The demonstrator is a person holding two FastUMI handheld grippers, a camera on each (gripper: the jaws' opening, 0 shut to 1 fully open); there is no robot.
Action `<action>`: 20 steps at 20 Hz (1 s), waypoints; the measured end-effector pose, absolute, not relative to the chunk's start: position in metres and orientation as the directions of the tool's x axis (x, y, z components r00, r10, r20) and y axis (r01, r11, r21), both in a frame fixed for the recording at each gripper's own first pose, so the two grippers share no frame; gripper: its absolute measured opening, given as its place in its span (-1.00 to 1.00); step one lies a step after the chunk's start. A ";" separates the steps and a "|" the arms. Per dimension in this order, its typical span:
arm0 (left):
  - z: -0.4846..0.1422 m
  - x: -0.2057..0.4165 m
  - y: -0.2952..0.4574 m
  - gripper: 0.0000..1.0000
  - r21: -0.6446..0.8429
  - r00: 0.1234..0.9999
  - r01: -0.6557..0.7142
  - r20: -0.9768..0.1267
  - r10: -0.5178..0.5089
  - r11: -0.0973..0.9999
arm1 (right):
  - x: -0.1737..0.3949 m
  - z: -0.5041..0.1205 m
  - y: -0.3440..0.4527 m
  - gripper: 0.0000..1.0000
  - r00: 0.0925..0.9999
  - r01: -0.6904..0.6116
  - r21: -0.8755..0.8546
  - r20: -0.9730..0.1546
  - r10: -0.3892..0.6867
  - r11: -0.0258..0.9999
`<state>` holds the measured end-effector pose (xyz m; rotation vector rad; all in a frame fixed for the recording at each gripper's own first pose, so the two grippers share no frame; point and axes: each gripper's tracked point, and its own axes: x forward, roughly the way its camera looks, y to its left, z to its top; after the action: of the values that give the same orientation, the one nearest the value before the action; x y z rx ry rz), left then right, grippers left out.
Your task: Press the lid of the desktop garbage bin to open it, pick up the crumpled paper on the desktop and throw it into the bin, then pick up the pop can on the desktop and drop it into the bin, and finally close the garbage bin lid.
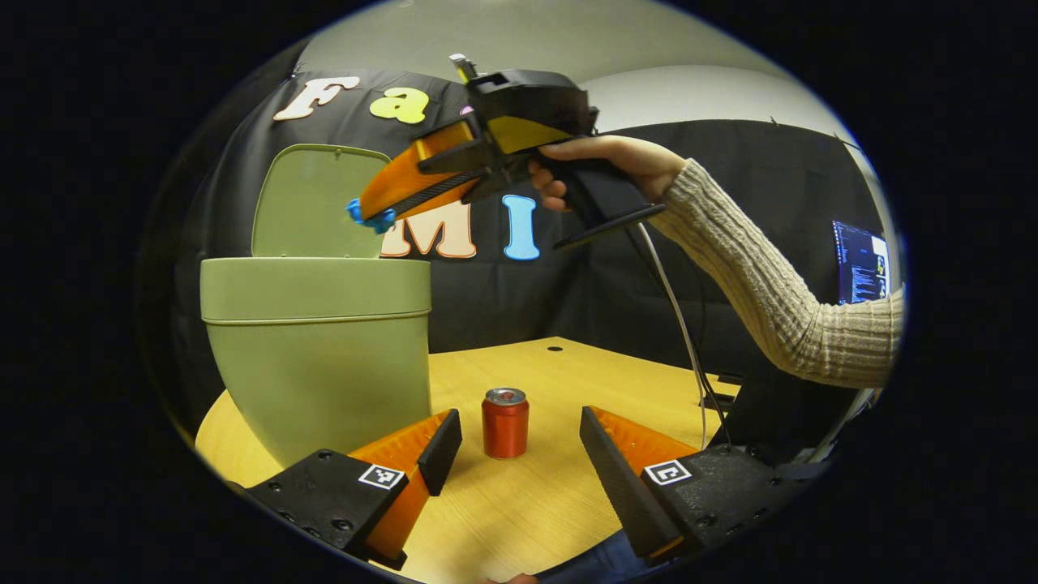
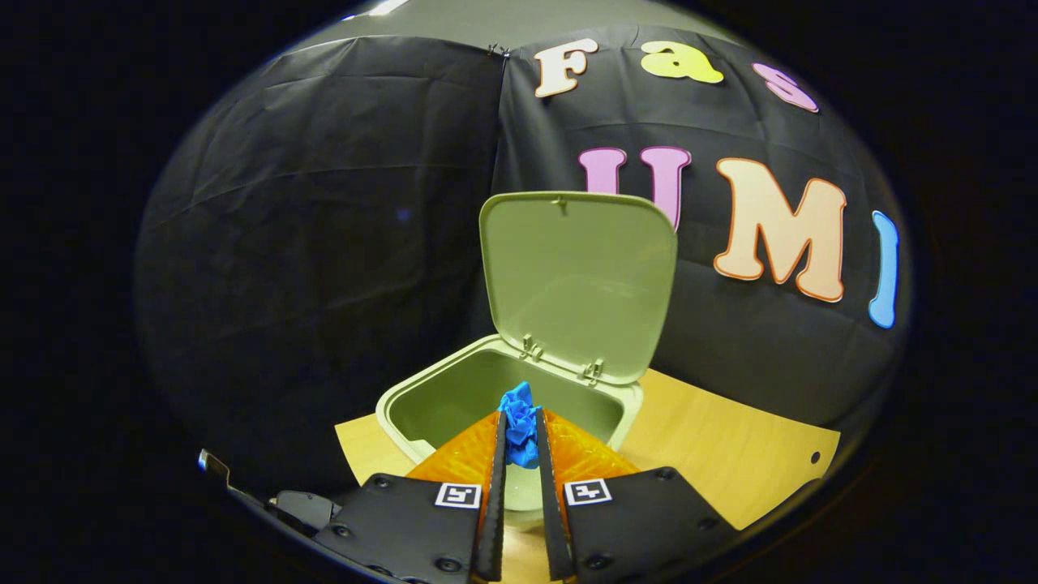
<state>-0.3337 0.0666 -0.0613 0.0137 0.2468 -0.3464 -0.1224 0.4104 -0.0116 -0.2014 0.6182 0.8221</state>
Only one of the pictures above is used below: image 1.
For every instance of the computer monitor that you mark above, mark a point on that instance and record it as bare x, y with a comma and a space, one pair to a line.
859, 264

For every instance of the green desktop garbage bin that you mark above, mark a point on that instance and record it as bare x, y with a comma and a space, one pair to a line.
324, 365

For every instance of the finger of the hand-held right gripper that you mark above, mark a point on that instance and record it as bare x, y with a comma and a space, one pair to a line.
450, 138
413, 182

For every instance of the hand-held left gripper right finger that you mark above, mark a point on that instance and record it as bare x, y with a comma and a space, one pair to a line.
620, 491

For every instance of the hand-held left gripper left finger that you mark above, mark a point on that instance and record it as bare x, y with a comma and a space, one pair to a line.
440, 454

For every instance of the red pop can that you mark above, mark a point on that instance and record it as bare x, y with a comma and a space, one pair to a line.
505, 426

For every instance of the wooden desktop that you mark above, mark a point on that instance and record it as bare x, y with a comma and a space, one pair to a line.
527, 503

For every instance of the person's blue jeans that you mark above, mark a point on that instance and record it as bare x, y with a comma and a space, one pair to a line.
592, 564

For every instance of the blue paper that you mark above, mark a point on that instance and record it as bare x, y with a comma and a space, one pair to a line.
369, 217

